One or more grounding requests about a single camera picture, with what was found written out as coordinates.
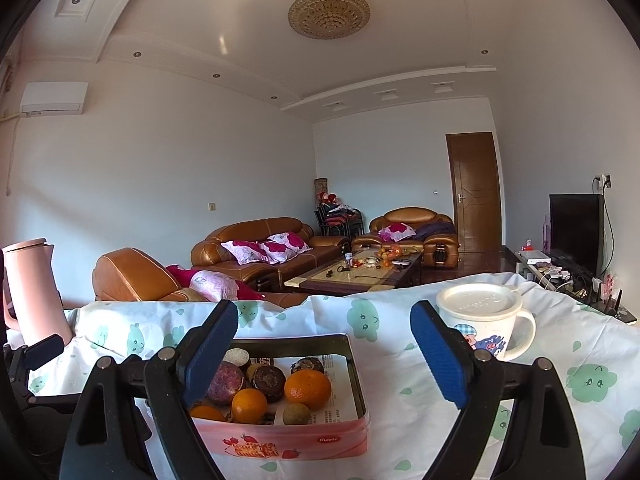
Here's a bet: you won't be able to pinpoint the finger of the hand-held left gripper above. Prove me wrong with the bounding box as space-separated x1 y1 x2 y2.
2 334 67 402

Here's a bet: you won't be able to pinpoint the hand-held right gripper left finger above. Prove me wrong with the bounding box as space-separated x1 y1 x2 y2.
59 300 240 480

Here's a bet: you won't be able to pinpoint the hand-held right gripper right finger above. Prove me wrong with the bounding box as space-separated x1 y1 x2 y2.
410 300 587 480

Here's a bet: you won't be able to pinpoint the purple round fruit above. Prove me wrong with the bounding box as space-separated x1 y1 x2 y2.
206 361 247 406

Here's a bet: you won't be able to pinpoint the orange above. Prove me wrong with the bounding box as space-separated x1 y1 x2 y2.
190 404 227 422
284 370 333 411
231 388 269 425

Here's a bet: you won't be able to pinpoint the dark brown round fruit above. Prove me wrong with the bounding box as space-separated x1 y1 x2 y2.
251 365 287 403
290 356 326 376

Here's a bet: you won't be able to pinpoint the small tan round fruit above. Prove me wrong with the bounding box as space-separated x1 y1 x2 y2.
282 402 311 426

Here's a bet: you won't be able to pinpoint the pink tin box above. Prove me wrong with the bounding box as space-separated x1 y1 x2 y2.
190 332 372 460

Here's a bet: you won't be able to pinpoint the white cartoon mug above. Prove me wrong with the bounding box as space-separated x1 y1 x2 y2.
436 282 537 362

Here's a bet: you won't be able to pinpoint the cloud print tablecloth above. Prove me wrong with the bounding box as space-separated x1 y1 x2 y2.
0 271 640 480

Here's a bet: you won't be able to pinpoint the pink kettle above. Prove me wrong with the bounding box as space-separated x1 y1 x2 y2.
0 238 75 347

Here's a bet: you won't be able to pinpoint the pale pink pillow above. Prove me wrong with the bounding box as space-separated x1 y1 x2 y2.
189 270 240 302

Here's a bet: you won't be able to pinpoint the printed paper liner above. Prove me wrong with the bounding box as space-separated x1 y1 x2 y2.
250 355 362 427

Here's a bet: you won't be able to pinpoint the floral pillow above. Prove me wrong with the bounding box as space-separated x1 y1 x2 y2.
260 231 312 265
220 240 271 266
377 222 417 244

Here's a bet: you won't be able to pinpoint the brown leather armchair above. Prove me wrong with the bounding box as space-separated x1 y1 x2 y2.
91 247 308 309
351 206 461 269

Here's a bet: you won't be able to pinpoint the heap of oranges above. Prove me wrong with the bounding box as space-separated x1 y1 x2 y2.
375 244 407 267

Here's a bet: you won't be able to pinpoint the brown leather long sofa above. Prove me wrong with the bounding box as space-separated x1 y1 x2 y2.
190 216 352 292

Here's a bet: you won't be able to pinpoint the dark purple blanket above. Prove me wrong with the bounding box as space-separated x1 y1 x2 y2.
412 221 458 241

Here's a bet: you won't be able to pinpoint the wooden coffee table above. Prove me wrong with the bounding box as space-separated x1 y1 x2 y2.
284 249 424 297

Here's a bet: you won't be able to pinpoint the white set-top box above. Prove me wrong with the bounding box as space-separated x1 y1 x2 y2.
515 250 552 267

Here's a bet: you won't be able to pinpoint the dark tv cabinet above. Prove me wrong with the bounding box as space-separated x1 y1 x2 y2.
502 245 639 326

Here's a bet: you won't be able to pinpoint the brown wooden door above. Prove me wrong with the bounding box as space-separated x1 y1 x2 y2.
445 131 502 255

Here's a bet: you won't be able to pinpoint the stacked black chairs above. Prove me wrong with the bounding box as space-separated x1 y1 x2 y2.
314 205 364 239

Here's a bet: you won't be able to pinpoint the black television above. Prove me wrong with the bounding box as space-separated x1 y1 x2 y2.
548 193 606 279

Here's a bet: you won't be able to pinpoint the black router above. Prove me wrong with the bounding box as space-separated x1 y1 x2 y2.
597 287 639 325

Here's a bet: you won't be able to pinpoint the white air conditioner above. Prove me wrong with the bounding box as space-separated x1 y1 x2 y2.
20 81 89 115

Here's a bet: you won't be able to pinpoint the square ceiling panel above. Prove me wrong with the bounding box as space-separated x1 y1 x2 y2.
54 0 101 21

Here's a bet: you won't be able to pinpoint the round ceiling lamp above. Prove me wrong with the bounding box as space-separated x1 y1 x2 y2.
287 0 372 40

